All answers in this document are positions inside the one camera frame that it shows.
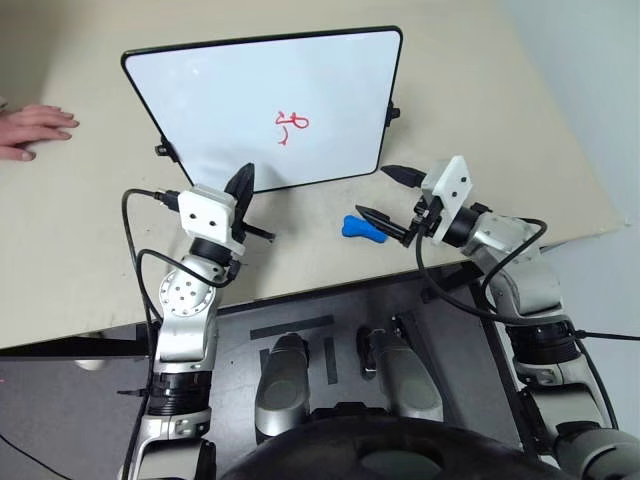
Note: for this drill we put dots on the black rounded robot torso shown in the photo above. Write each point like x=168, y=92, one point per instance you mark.
x=390, y=450

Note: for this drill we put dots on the person's bare hand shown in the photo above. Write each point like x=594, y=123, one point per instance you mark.
x=31, y=129

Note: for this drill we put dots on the blue eraser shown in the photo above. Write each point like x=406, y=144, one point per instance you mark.
x=361, y=228

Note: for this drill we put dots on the long grey tape strip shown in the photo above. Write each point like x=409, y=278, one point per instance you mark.
x=292, y=326

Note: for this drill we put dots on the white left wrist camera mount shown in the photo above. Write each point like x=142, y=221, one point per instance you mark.
x=206, y=212

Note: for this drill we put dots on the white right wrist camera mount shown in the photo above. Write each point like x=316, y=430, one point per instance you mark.
x=450, y=186

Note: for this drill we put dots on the grey left robot foot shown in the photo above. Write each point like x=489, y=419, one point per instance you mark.
x=282, y=385

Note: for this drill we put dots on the dark grey standing platform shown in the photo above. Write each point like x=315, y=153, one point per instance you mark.
x=350, y=305

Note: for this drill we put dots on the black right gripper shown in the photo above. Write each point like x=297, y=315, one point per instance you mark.
x=426, y=220

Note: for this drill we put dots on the short grey tape strip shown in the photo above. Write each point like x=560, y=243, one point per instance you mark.
x=330, y=360

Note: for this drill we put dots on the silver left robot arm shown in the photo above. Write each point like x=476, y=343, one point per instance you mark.
x=186, y=320

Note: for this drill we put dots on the grey right robot foot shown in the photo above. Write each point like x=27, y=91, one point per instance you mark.
x=405, y=375

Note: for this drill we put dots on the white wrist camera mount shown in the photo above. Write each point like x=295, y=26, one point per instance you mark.
x=206, y=212
x=450, y=186

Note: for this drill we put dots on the grey robot foot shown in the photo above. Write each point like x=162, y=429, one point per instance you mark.
x=282, y=385
x=405, y=375

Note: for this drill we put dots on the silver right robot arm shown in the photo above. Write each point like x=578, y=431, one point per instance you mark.
x=530, y=280

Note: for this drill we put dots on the white board with black frame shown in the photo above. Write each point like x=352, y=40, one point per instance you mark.
x=260, y=85

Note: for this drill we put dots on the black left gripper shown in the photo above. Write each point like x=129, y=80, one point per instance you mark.
x=239, y=231

